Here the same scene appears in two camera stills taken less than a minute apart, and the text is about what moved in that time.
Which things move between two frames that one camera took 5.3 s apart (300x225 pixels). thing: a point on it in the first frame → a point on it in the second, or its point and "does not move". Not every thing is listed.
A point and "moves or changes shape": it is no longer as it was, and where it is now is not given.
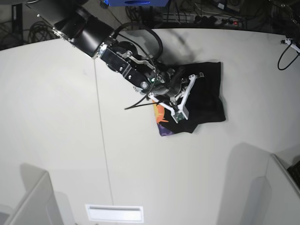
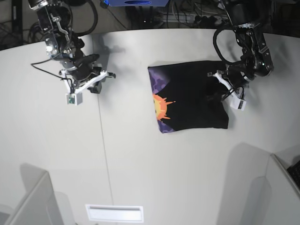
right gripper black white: (293, 43) → (233, 76)
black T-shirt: (206, 105) moves or changes shape
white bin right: (272, 199) does not move
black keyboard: (294, 170) does not move
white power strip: (203, 19) does not move
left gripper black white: (174, 99) → (80, 73)
